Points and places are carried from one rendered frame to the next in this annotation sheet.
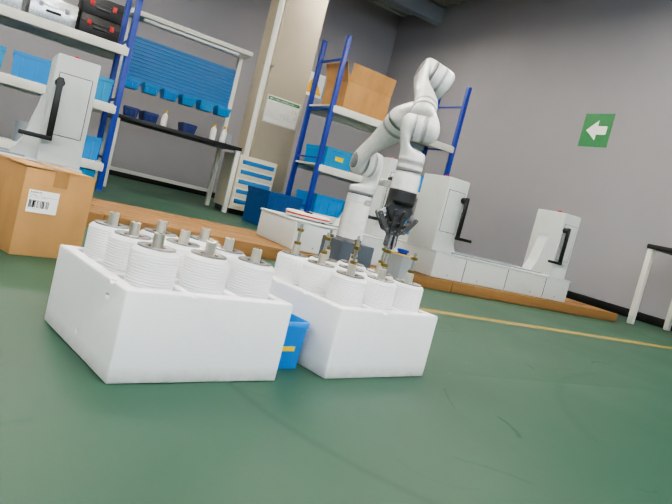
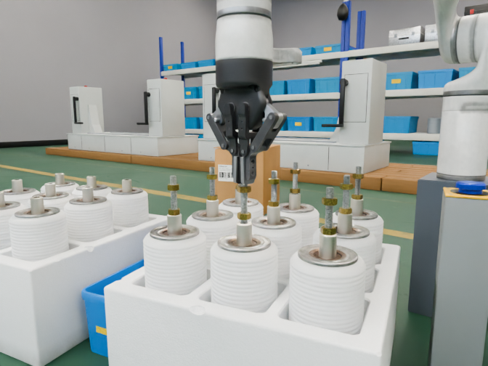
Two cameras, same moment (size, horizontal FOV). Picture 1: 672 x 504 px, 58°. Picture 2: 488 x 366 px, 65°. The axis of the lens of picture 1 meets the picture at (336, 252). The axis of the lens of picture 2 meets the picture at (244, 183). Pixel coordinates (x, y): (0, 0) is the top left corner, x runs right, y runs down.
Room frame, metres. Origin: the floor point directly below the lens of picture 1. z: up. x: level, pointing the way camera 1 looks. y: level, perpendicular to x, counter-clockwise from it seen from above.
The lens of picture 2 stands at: (1.45, -0.62, 0.42)
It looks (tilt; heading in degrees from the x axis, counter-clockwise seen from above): 9 degrees down; 69
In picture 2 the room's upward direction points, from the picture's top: straight up
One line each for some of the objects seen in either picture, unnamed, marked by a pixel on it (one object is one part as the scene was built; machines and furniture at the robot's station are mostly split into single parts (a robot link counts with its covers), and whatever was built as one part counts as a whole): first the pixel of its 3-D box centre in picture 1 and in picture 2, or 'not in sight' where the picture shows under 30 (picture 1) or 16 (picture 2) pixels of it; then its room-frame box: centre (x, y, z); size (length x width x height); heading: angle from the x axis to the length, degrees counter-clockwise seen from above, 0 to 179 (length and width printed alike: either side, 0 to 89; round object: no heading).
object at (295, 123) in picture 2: not in sight; (306, 123); (4.47, 4.51, 0.36); 0.50 x 0.38 x 0.21; 33
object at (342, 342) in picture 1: (337, 322); (272, 311); (1.72, -0.05, 0.09); 0.39 x 0.39 x 0.18; 44
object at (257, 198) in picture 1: (271, 209); not in sight; (6.39, 0.77, 0.19); 0.50 x 0.41 x 0.37; 36
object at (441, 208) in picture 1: (490, 237); not in sight; (4.92, -1.18, 0.45); 1.51 x 0.57 x 0.74; 122
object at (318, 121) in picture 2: not in sight; (332, 123); (4.71, 4.15, 0.36); 0.50 x 0.38 x 0.21; 31
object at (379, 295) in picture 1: (372, 311); (244, 303); (1.64, -0.14, 0.16); 0.10 x 0.10 x 0.18
